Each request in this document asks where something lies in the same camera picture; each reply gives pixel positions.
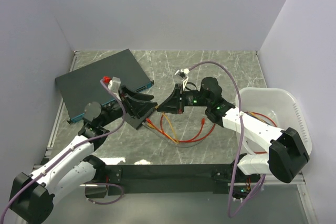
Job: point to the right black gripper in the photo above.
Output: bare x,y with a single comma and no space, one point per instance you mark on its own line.
171,104

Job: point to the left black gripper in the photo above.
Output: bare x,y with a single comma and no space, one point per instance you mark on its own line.
136,108

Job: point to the small black box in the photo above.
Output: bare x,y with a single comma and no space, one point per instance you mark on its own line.
137,123

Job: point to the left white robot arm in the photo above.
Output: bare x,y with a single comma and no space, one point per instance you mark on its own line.
33,196

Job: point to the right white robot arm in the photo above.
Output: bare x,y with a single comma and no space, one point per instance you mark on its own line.
286,151

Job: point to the white plastic bin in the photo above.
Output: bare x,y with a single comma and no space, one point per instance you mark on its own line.
276,108

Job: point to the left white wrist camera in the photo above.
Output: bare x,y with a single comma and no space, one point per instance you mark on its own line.
113,84

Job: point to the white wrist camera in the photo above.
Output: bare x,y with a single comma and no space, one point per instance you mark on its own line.
183,73
113,84

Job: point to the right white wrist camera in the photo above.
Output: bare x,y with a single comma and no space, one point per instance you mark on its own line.
183,73

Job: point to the large black network switch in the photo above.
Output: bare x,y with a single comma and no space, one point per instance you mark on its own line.
81,86

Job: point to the aluminium frame rail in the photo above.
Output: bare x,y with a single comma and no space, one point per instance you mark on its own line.
269,179

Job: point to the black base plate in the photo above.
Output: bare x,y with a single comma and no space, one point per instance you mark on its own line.
190,178

